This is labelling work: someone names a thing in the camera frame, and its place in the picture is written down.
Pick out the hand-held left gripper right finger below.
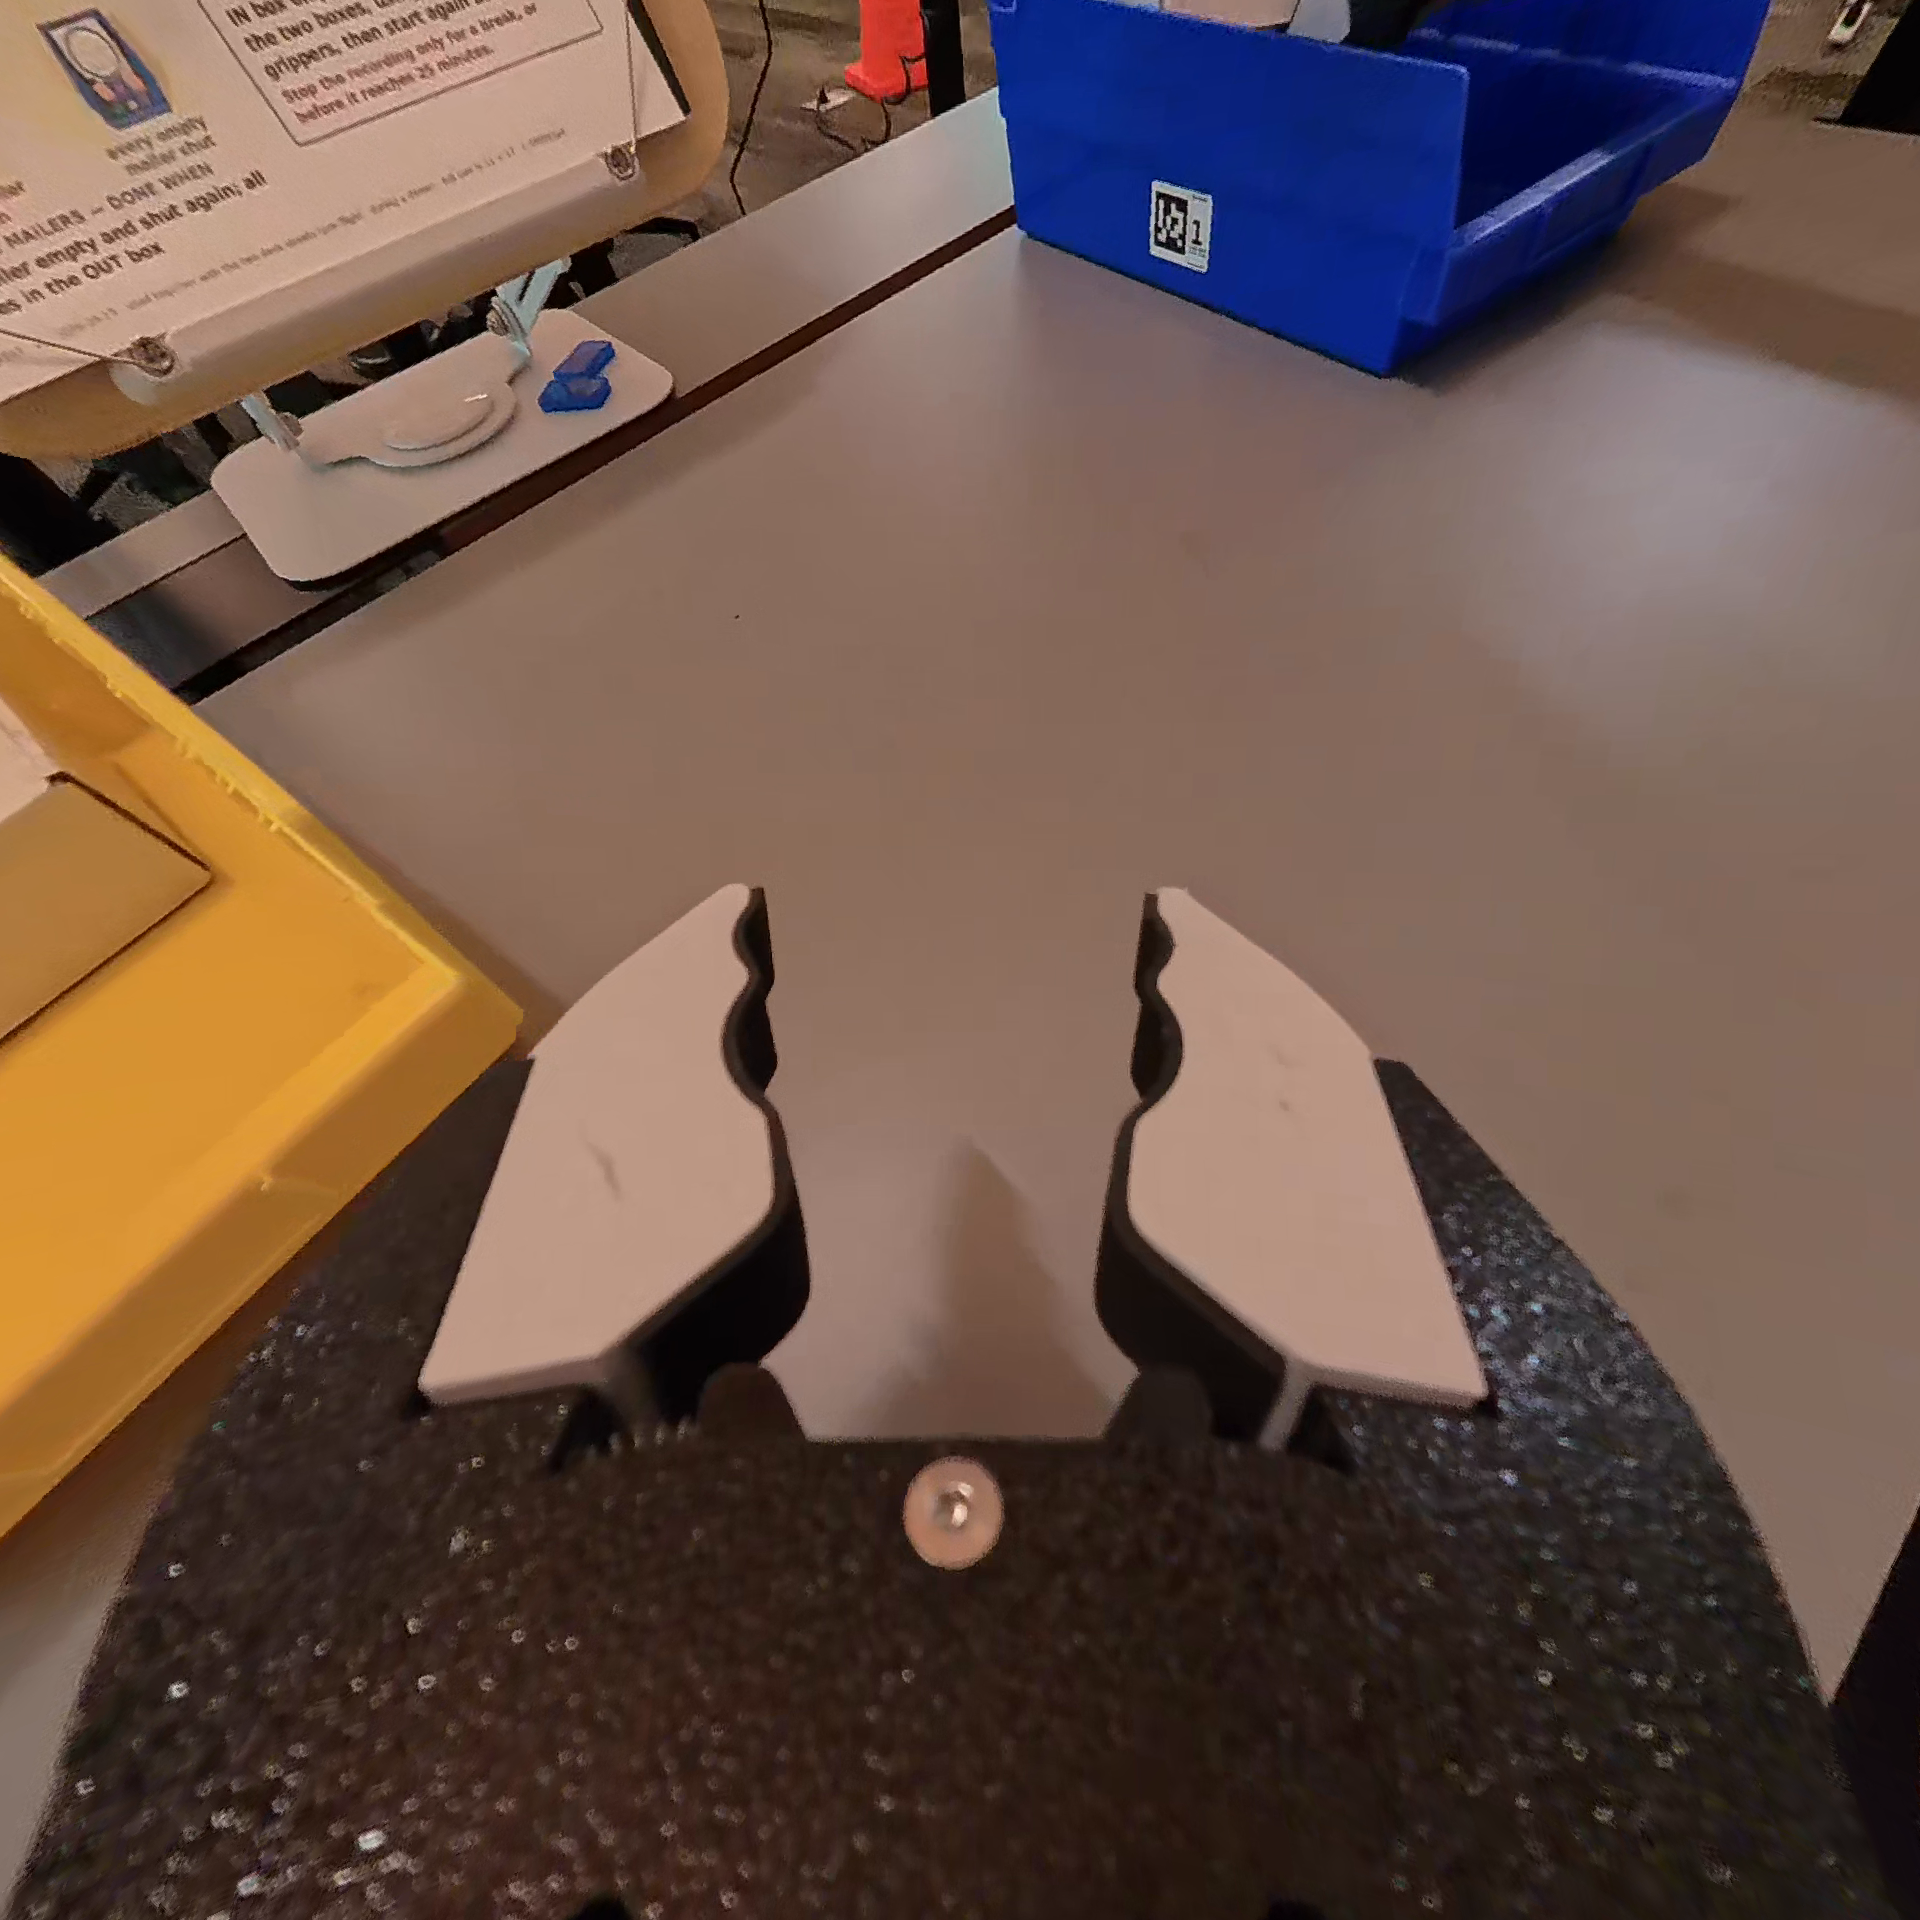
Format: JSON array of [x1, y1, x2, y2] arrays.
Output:
[[1094, 885, 1489, 1448]]

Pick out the yellow plastic bin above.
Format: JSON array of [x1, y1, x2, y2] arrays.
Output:
[[0, 561, 524, 1532]]

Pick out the orange cone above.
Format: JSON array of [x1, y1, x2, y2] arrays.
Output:
[[844, 0, 933, 104]]

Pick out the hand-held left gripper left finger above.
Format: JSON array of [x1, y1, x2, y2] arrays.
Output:
[[416, 881, 812, 1425]]

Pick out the printed instruction sheet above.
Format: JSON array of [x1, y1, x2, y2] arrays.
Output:
[[0, 0, 640, 399]]

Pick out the white cardboard box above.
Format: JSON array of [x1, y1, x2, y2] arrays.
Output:
[[0, 704, 212, 1038]]

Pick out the blue plastic bin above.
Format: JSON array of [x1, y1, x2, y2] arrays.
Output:
[[986, 0, 1770, 376]]

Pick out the black cable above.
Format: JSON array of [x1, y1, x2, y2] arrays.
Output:
[[727, 0, 847, 225]]

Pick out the tan sheet board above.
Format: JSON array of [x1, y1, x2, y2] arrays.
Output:
[[0, 0, 732, 458]]

